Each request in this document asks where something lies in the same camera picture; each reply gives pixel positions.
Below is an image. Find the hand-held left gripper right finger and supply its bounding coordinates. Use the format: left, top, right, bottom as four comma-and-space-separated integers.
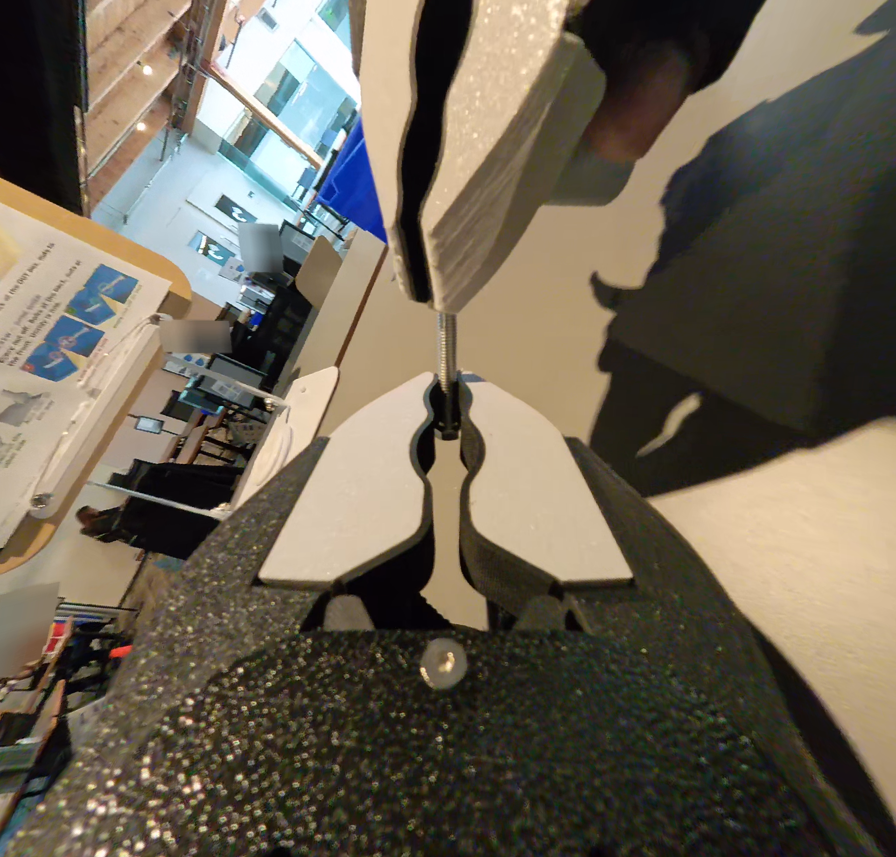
458, 378, 636, 630

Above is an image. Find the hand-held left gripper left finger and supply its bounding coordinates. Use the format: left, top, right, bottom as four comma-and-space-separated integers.
258, 371, 438, 630

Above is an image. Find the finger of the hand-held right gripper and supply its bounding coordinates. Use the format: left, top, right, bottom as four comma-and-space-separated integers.
348, 0, 438, 304
420, 0, 610, 312

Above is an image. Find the silver bolt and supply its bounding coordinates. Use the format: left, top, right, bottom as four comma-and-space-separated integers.
435, 310, 462, 443

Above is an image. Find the person's right hand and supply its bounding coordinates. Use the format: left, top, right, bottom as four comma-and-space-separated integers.
588, 45, 693, 165

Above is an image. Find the blue plastic bin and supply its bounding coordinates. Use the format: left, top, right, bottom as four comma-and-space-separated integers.
314, 114, 388, 242

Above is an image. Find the clear acrylic stand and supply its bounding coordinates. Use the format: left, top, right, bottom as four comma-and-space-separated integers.
91, 374, 295, 515

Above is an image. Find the instruction sheet on wooden stand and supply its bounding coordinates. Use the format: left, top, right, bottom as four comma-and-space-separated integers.
0, 178, 191, 574

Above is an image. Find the printed instruction sheet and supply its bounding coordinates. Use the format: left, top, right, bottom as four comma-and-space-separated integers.
0, 202, 172, 543

